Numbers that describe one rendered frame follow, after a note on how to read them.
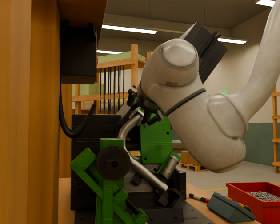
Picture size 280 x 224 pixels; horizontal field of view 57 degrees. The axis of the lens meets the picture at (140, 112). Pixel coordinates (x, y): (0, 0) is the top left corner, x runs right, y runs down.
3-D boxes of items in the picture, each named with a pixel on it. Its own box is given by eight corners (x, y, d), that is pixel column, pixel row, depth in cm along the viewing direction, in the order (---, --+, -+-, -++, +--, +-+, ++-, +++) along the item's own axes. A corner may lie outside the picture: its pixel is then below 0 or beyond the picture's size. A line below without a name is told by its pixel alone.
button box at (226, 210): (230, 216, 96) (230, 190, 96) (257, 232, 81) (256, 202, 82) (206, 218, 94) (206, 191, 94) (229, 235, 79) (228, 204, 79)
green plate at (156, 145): (166, 165, 97) (162, 111, 103) (174, 162, 89) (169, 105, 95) (137, 166, 94) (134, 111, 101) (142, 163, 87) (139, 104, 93)
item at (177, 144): (187, 146, 122) (187, 139, 123) (202, 149, 107) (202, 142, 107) (104, 147, 114) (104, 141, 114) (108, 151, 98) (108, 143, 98)
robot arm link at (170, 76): (129, 77, 62) (158, 123, 60) (143, 40, 47) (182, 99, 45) (164, 59, 66) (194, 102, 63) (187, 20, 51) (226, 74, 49)
